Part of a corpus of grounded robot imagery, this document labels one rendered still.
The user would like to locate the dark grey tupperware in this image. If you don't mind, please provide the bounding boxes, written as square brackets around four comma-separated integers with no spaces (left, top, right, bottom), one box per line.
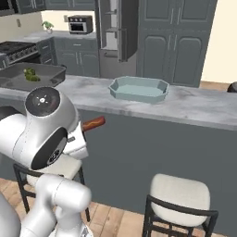
[0,62,68,92]

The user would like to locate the dark round object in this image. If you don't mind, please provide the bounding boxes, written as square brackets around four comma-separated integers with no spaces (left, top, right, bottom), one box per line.
[227,81,237,94]

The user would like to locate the black toaster oven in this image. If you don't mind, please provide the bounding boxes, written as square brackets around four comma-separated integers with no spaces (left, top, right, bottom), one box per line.
[68,15,94,35]

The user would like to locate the grey tall cupboards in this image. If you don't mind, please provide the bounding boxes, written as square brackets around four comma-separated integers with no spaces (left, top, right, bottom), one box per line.
[135,0,218,89]

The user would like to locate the grey fridge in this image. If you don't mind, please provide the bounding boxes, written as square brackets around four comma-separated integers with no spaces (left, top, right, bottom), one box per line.
[94,0,140,79]

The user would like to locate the grey base cupboards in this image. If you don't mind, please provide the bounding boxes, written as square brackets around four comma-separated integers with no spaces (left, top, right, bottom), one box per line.
[36,36,101,79]

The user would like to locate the grey kitchen island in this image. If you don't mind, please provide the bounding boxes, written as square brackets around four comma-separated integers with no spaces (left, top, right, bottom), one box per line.
[0,73,237,237]

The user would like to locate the cream cushion black stool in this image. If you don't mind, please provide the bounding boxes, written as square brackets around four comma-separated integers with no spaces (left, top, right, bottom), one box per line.
[12,153,92,223]
[142,173,219,237]

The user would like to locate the grey wall cupboards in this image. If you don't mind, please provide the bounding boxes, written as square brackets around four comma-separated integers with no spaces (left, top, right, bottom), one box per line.
[14,0,97,15]

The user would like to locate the black gas stove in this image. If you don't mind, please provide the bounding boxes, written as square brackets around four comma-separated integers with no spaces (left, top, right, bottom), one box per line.
[0,40,42,69]

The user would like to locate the green broccoli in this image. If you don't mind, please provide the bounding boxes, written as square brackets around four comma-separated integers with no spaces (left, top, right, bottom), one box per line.
[23,67,42,83]

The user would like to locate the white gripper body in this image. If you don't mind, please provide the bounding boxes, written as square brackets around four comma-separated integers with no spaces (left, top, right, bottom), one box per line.
[68,121,90,161]

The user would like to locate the brown hot dog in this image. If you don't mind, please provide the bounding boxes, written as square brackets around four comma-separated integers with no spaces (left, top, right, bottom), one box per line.
[81,116,106,132]

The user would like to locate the light blue tupperware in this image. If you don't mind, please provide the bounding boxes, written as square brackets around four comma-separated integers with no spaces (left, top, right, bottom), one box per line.
[107,76,170,105]

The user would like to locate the green potted plant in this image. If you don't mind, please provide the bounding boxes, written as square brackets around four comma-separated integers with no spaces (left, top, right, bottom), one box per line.
[42,20,56,34]

